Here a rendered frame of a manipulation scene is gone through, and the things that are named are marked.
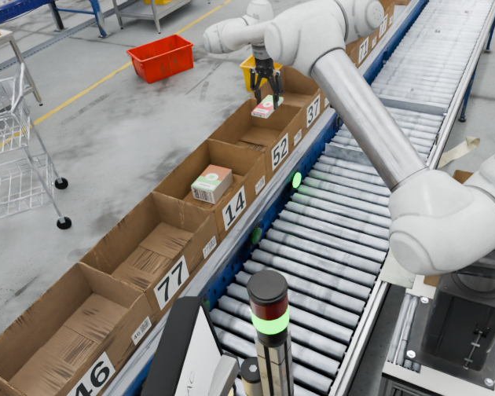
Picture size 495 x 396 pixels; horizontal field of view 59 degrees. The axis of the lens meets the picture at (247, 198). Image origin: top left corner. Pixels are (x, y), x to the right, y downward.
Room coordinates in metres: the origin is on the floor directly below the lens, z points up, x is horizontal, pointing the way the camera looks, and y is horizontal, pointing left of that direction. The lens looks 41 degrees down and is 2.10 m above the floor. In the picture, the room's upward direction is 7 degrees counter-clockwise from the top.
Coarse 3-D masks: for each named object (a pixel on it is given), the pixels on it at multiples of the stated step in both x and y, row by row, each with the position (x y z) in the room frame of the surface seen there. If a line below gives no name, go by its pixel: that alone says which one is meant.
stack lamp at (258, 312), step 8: (248, 296) 0.34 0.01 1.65; (256, 304) 0.32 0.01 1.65; (280, 304) 0.32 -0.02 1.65; (256, 312) 0.32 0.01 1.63; (264, 312) 0.32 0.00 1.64; (272, 312) 0.32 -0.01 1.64; (280, 312) 0.32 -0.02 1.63; (288, 312) 0.34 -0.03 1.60; (256, 320) 0.33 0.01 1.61; (264, 320) 0.32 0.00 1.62; (272, 320) 0.32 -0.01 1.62; (280, 320) 0.32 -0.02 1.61; (288, 320) 0.33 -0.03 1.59; (264, 328) 0.32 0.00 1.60; (272, 328) 0.32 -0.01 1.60; (280, 328) 0.32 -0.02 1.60
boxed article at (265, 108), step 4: (268, 96) 1.78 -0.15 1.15; (272, 96) 1.77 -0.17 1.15; (264, 100) 1.75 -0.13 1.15; (268, 100) 1.74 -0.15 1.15; (272, 100) 1.74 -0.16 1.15; (280, 100) 1.73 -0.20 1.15; (260, 104) 1.71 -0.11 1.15; (264, 104) 1.70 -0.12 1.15; (268, 104) 1.70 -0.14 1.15; (272, 104) 1.70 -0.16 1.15; (256, 108) 1.68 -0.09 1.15; (260, 108) 1.68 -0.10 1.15; (264, 108) 1.67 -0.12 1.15; (268, 108) 1.67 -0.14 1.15; (272, 108) 1.66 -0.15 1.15; (252, 112) 1.65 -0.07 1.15; (256, 112) 1.65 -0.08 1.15; (260, 112) 1.64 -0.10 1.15; (264, 112) 1.64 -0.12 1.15; (268, 112) 1.63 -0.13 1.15; (260, 116) 1.63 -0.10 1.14; (264, 116) 1.62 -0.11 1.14; (268, 116) 1.63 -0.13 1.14
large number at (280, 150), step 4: (284, 136) 1.65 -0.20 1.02; (280, 140) 1.61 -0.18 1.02; (284, 140) 1.64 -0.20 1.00; (280, 144) 1.61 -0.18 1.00; (284, 144) 1.64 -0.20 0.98; (276, 148) 1.57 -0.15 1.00; (280, 148) 1.61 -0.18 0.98; (284, 148) 1.64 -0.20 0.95; (272, 152) 1.54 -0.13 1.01; (276, 152) 1.57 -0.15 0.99; (280, 152) 1.61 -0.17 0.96; (284, 152) 1.64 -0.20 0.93; (272, 156) 1.54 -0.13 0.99; (276, 156) 1.57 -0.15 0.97; (280, 156) 1.61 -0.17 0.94; (284, 156) 1.64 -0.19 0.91; (272, 160) 1.54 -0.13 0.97; (276, 160) 1.57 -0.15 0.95; (280, 160) 1.61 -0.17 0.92; (276, 164) 1.57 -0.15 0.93
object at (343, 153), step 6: (330, 150) 1.83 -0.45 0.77; (336, 150) 1.81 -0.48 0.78; (342, 150) 1.79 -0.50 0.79; (348, 150) 1.78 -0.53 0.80; (354, 150) 1.76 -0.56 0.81; (330, 156) 1.83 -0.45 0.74; (336, 156) 1.81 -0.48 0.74; (342, 156) 1.79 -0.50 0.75; (348, 156) 1.77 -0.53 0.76; (354, 156) 1.76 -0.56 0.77; (360, 156) 1.74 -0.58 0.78; (366, 156) 1.72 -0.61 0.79; (354, 162) 1.76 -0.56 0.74; (360, 162) 1.74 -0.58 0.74; (366, 162) 1.72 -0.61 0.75
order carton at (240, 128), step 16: (240, 112) 1.90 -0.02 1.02; (272, 112) 1.91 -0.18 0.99; (288, 112) 1.86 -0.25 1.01; (224, 128) 1.77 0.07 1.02; (240, 128) 1.88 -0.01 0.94; (256, 128) 1.95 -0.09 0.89; (272, 128) 1.91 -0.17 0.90; (288, 128) 1.68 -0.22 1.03; (240, 144) 1.83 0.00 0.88; (256, 144) 1.80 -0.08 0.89; (272, 144) 1.55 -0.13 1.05; (288, 144) 1.68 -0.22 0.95; (272, 176) 1.54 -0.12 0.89
